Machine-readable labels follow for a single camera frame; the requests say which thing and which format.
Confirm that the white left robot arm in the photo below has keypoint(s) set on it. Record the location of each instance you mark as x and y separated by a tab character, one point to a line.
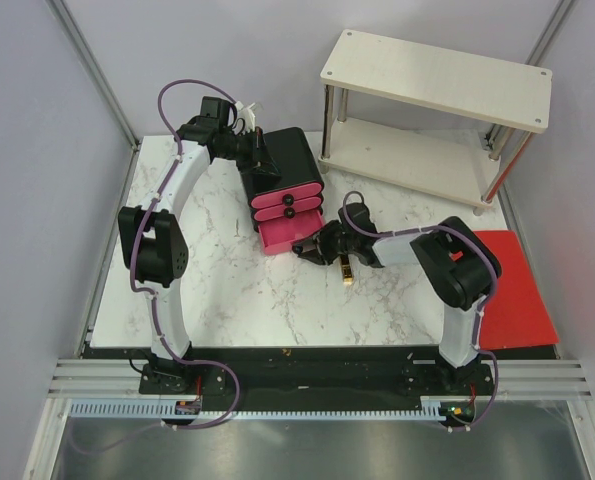
153	246

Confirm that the white cable duct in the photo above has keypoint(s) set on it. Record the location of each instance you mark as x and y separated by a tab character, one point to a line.
185	410

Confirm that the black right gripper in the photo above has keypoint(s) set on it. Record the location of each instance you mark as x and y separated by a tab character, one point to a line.
322	255

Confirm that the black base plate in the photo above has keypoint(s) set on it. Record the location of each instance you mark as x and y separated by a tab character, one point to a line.
338	377

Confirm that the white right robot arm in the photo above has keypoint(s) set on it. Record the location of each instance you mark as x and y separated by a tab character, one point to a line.
462	271

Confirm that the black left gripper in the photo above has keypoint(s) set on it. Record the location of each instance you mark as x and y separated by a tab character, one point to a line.
260	165

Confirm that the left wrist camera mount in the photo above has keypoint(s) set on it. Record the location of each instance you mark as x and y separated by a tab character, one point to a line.
246	116

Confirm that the white two-tier shelf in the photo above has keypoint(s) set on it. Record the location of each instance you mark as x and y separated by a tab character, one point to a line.
434	120

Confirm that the pink bottom drawer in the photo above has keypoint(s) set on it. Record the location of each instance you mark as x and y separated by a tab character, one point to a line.
278	235

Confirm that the red board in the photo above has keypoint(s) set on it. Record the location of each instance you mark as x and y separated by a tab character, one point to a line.
516	317

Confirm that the black drawer cabinet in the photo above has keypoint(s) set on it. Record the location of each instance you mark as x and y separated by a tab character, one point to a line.
300	177

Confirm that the gold black lipstick case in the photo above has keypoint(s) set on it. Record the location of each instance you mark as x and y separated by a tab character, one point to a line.
346	270

